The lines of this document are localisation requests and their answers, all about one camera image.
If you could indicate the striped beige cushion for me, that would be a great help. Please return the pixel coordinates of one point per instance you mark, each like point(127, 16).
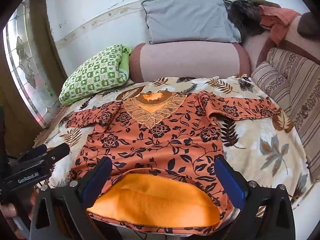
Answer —
point(295, 85)

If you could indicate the pink sofa cushion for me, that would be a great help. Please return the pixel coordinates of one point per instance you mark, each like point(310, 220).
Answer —
point(257, 47)

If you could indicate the orange floral shirt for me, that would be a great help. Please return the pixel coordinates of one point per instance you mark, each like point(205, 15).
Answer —
point(162, 140)

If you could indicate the pink bolster cushion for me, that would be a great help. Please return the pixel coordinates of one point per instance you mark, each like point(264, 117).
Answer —
point(187, 60)

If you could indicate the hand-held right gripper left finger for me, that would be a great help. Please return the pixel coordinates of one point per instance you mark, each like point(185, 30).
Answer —
point(98, 178)

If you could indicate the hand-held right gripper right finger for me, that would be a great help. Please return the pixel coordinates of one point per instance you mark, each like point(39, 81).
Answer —
point(230, 182)

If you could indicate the person's left hand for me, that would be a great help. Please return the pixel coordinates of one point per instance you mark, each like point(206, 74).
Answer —
point(7, 211)

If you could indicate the leaf printed blanket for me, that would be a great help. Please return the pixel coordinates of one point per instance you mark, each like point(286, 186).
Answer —
point(262, 155)

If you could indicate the stained glass door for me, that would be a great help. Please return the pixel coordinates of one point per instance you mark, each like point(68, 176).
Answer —
point(27, 62)

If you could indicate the green checkered pillow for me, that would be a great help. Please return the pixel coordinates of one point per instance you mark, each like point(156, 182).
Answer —
point(97, 73)

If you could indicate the rust red cloth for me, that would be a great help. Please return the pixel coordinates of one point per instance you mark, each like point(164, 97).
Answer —
point(277, 22)

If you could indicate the dark furry garment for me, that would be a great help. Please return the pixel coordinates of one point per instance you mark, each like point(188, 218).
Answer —
point(245, 17)

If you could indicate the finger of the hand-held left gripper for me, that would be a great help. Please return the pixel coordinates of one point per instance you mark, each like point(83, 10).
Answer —
point(58, 151)
point(35, 152)

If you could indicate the grey pillow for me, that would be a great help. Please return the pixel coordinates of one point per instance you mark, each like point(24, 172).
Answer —
point(190, 20)

